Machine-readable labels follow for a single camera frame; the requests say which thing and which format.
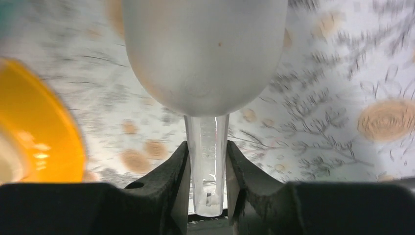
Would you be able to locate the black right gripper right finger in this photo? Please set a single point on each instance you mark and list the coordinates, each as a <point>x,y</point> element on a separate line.
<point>258,204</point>

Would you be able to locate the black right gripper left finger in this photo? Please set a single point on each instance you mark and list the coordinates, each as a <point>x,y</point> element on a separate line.
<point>163,196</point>

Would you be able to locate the clear plastic scoop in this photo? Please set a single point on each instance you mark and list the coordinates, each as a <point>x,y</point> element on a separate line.
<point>204,59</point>

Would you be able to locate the green dog food bag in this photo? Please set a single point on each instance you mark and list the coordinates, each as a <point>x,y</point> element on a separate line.
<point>8,9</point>

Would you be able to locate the yellow double pet bowl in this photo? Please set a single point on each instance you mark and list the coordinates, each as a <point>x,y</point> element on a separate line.
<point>39,139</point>

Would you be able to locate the floral table mat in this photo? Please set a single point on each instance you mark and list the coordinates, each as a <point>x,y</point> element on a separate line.
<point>340,106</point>

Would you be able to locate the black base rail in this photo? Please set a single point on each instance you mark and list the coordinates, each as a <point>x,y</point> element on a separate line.
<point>199,225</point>

